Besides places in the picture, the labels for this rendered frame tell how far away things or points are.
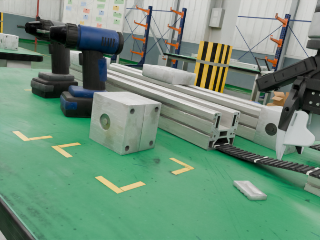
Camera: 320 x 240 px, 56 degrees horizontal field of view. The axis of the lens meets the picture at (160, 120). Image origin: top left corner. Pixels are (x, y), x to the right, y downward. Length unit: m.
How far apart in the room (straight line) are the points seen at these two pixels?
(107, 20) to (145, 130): 5.80
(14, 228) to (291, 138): 0.43
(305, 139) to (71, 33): 0.53
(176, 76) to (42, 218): 0.72
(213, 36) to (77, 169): 3.77
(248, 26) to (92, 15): 4.74
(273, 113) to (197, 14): 9.75
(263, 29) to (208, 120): 8.60
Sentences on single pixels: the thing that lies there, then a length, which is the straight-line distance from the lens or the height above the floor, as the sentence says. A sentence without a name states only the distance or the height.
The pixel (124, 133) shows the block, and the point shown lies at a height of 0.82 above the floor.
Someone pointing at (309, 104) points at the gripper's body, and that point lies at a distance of 0.57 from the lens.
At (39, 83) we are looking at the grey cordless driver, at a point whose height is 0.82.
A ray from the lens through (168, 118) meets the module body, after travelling 0.74.
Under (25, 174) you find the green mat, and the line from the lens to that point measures 0.47.
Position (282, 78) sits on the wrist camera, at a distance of 0.59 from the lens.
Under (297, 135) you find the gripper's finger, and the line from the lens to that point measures 0.56.
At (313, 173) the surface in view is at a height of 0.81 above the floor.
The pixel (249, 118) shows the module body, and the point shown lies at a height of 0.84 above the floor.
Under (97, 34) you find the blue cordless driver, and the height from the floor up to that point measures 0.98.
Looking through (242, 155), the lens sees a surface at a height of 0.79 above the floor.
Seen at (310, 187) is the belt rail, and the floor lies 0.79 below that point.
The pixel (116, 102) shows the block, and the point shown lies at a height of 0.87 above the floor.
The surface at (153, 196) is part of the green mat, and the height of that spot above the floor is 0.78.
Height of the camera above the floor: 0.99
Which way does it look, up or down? 14 degrees down
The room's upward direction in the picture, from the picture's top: 10 degrees clockwise
